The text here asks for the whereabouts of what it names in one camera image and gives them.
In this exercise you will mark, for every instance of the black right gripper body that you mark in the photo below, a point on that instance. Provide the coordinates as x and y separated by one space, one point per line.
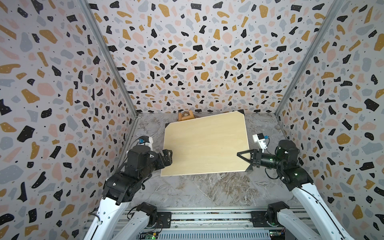
264 161

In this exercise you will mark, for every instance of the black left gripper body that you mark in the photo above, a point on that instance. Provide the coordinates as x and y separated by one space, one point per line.
160 162

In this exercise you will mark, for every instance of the light wooden drawing board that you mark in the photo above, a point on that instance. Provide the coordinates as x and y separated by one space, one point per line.
207 145

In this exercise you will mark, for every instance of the small wooden easel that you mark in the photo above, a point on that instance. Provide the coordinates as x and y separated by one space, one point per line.
186 115

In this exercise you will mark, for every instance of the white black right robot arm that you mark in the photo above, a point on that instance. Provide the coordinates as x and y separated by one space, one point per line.
299 182

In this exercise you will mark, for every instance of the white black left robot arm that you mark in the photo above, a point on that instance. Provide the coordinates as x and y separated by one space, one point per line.
120 188

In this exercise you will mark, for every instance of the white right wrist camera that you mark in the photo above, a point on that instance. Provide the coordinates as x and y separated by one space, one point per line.
260 139

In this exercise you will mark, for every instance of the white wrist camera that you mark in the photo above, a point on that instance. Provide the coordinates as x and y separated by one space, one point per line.
145 141
260 139

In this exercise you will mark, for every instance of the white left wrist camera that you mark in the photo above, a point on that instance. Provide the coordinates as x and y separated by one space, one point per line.
145 141

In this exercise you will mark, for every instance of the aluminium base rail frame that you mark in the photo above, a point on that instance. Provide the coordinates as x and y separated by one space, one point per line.
145 221

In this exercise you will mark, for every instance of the left aluminium corner post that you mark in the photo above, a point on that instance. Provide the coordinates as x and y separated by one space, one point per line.
84 5

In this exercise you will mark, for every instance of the aluminium corner post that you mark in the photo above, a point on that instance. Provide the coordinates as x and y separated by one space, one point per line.
84 5
331 14

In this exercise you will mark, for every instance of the right aluminium corner post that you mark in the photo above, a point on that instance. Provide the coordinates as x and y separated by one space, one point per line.
331 14

